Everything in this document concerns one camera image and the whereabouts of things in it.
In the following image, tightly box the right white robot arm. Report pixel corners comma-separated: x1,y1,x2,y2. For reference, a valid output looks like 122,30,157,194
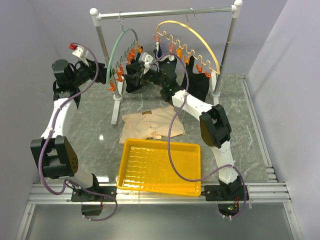
124,61,249,202

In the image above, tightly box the yellow plastic tray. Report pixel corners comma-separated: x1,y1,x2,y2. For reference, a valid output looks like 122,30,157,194
116,138,202,197

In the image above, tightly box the black underwear on yellow hanger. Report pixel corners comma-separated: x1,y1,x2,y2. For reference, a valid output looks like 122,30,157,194
185,56,210,102

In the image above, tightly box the yellow arched clip hanger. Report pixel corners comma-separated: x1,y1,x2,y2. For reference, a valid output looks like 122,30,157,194
153,20,221,78

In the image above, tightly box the navy blue brief underwear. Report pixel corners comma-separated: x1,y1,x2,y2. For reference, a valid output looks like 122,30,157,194
153,41,178,72

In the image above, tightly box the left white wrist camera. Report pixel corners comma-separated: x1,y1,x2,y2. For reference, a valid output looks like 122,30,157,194
68,43,91,67

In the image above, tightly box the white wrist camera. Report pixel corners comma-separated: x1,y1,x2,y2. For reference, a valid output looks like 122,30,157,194
68,43,91,67
138,52,154,71

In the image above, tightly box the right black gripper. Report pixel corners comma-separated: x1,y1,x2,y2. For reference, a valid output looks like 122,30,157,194
122,62,166,89

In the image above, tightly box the white metal drying rack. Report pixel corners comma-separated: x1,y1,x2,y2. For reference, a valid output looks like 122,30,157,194
89,0,244,125

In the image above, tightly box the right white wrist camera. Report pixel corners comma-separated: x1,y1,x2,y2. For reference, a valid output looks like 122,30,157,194
138,52,154,71

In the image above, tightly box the green arched clip hanger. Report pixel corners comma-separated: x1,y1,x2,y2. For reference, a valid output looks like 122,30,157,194
106,11,145,92

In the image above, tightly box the beige boxer underwear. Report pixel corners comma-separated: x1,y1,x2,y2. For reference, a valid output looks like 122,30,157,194
119,105,176,144

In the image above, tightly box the black underwear on green hanger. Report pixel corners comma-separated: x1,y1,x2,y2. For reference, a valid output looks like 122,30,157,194
123,62,143,93

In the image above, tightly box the orange clothespin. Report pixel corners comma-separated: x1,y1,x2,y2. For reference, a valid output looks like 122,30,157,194
108,80,116,92

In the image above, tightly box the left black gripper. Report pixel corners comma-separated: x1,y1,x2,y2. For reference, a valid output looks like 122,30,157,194
71,57,116,87

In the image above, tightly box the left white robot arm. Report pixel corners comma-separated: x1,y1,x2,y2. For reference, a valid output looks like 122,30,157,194
30,59,107,201

